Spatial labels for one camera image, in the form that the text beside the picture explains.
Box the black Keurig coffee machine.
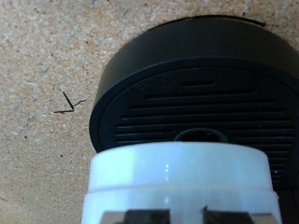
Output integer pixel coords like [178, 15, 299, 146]
[89, 15, 299, 224]

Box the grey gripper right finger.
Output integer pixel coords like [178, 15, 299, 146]
[201, 205, 278, 224]

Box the white mug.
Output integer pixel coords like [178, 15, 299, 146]
[80, 141, 283, 224]

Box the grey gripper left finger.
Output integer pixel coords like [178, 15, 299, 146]
[102, 208, 172, 224]

